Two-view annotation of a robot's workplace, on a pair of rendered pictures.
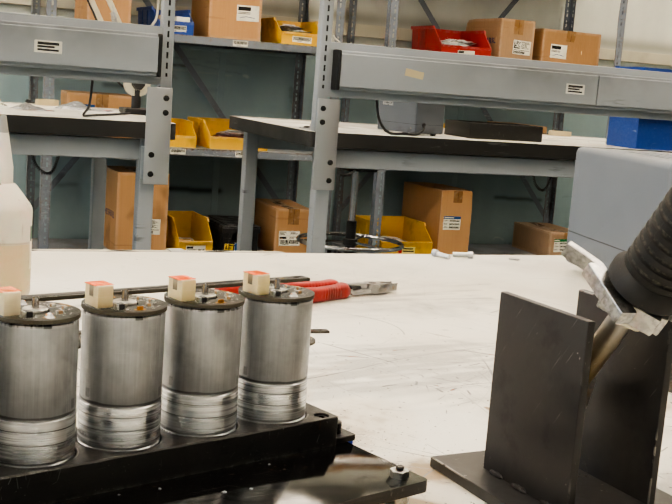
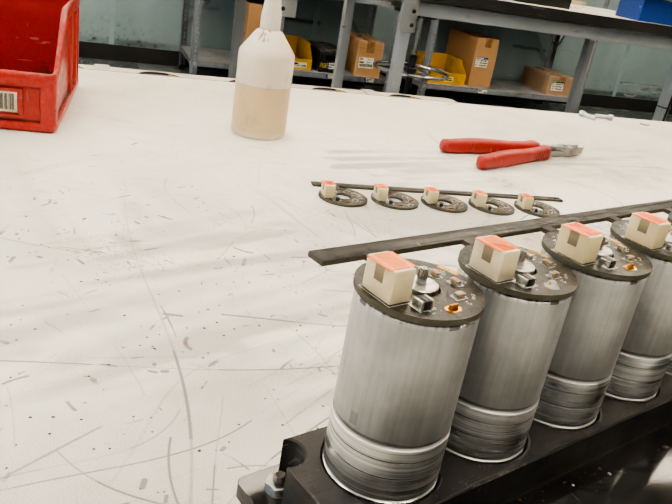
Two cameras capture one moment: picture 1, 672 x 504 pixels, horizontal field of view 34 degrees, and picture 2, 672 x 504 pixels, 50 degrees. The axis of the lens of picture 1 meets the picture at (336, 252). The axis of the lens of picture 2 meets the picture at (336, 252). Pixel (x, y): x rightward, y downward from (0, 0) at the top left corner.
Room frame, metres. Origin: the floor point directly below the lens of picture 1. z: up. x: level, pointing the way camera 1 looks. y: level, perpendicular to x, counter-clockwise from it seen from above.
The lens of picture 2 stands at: (0.15, 0.12, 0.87)
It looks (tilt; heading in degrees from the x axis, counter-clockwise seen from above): 23 degrees down; 1
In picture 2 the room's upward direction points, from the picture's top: 10 degrees clockwise
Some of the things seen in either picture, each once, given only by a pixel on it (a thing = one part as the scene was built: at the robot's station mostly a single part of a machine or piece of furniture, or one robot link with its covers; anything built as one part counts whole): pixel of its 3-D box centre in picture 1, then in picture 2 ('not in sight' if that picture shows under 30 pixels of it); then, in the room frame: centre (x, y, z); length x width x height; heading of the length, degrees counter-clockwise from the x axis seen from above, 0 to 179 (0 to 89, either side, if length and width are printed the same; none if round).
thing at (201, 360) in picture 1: (200, 373); (630, 321); (0.33, 0.04, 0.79); 0.02 x 0.02 x 0.05
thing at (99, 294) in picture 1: (101, 294); (580, 242); (0.31, 0.07, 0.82); 0.01 x 0.01 x 0.01; 40
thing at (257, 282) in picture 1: (258, 282); not in sight; (0.35, 0.02, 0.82); 0.01 x 0.01 x 0.01; 40
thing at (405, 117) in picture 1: (410, 116); not in sight; (3.09, -0.18, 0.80); 0.15 x 0.12 x 0.10; 43
